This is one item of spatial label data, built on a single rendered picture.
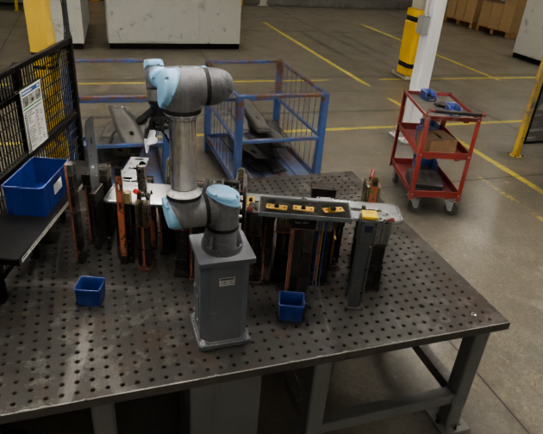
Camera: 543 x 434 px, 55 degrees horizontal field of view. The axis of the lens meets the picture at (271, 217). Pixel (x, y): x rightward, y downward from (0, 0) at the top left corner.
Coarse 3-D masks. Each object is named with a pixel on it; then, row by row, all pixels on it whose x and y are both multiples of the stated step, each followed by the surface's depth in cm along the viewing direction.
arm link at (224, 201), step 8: (216, 184) 185; (208, 192) 179; (216, 192) 179; (224, 192) 180; (232, 192) 181; (208, 200) 178; (216, 200) 177; (224, 200) 177; (232, 200) 178; (208, 208) 177; (216, 208) 178; (224, 208) 178; (232, 208) 180; (208, 216) 177; (216, 216) 179; (224, 216) 180; (232, 216) 181; (208, 224) 180; (216, 224) 182; (224, 224) 182; (232, 224) 183
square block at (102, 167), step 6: (102, 168) 253; (108, 168) 254; (102, 174) 253; (108, 174) 255; (102, 180) 254; (108, 180) 257; (108, 186) 257; (108, 204) 261; (108, 210) 262; (108, 216) 264; (114, 216) 271; (108, 222) 266; (114, 222) 272; (108, 228) 268; (114, 228) 272
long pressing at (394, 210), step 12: (108, 192) 245; (132, 192) 246; (156, 192) 248; (132, 204) 238; (156, 204) 237; (240, 204) 243; (360, 204) 252; (372, 204) 253; (384, 204) 254; (396, 216) 244
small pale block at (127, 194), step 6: (126, 192) 232; (126, 198) 232; (126, 204) 234; (126, 210) 235; (126, 216) 237; (126, 222) 238; (132, 222) 241; (126, 228) 240; (132, 228) 242; (132, 234) 243; (132, 240) 244; (132, 246) 245; (132, 252) 246; (132, 258) 249
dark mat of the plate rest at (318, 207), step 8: (264, 200) 214; (272, 200) 214; (280, 200) 215; (288, 200) 215; (264, 208) 207; (288, 208) 209; (320, 208) 211; (344, 208) 212; (328, 216) 205; (336, 216) 206; (344, 216) 206
